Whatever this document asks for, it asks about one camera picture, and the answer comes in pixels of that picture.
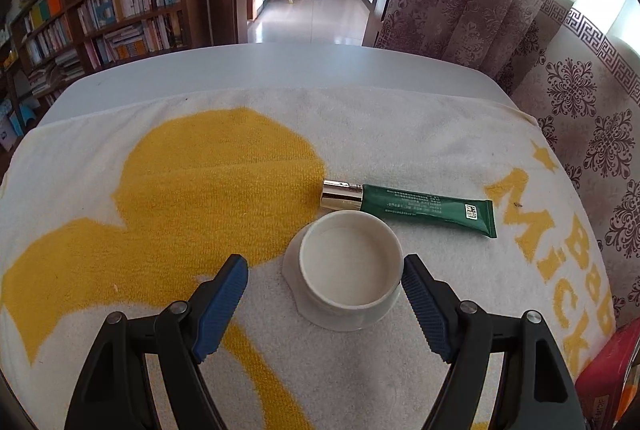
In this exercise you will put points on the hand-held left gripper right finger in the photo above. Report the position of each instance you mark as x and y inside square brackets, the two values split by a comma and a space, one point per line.
[425, 310]

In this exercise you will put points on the white purple patterned curtain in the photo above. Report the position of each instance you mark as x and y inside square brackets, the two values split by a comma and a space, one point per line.
[590, 120]

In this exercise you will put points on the red tin container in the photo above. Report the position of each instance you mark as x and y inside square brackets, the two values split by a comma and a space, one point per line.
[605, 370]

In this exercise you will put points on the white yellow printed towel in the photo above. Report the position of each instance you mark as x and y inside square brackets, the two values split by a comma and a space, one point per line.
[200, 170]

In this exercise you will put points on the green tube with gold cap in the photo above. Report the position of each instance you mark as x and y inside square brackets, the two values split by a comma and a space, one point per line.
[425, 205]

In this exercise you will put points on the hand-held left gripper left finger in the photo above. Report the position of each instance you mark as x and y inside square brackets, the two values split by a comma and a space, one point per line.
[220, 310]

